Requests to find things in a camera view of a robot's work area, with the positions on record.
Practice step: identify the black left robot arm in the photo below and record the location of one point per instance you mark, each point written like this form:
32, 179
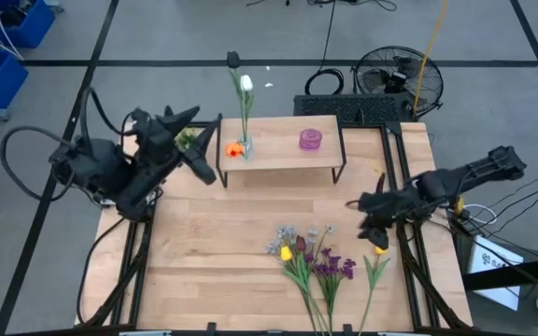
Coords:
96, 168

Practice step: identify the orange artificial tulip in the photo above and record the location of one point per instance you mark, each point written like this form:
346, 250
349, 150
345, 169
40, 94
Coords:
234, 149

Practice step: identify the purple artificial flower bunch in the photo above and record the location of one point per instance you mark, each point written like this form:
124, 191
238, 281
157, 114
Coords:
329, 270

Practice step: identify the small black round object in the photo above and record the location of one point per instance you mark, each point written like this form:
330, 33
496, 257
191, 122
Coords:
233, 60

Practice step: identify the black floor fan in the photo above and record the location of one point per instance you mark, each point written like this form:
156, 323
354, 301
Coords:
392, 79

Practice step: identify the dark red artificial tulip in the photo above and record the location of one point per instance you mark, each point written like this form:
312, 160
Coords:
301, 243

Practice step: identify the clear ribbed glass vase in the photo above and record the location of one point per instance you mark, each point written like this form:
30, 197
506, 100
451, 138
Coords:
246, 148

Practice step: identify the large blue plastic bin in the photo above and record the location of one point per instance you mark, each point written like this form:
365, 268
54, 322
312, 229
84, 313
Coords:
9, 79
35, 28

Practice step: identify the black table edge clamp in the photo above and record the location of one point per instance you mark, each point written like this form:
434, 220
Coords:
347, 329
210, 328

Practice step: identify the green plant in white pot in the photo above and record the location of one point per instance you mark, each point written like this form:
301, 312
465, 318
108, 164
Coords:
187, 139

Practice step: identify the purple ribbed glass vase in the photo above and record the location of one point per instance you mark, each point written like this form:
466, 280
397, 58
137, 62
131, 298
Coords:
310, 140

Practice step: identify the black aluminium frame side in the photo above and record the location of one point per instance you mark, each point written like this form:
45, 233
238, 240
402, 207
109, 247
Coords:
101, 303
410, 280

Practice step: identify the silver frame bracket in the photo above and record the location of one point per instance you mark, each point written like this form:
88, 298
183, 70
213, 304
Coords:
145, 333
397, 333

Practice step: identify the yellow plug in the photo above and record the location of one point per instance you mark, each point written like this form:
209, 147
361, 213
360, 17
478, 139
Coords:
458, 204

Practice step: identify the black aluminium bar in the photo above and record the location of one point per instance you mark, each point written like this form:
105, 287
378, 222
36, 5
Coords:
521, 273

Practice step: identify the white printed box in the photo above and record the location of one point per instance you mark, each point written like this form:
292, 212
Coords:
488, 256

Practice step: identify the white artificial daisy bunch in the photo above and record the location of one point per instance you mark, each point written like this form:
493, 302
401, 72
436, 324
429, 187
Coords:
287, 232

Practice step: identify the black perforated metal case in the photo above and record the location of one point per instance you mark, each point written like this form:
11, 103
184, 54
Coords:
344, 108

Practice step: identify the yellow artificial tulip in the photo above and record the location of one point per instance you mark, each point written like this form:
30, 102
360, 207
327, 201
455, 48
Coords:
374, 275
286, 253

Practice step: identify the wooden shelf with black legs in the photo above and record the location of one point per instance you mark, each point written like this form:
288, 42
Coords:
278, 140

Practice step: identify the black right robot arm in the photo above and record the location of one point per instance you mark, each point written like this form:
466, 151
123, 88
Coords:
479, 170

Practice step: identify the black frame back rail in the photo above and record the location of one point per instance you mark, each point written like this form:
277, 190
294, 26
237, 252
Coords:
364, 125

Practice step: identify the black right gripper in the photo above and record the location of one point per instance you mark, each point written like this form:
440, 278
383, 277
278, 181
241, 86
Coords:
386, 207

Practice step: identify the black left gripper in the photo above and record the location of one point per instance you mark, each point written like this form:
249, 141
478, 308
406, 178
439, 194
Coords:
161, 140

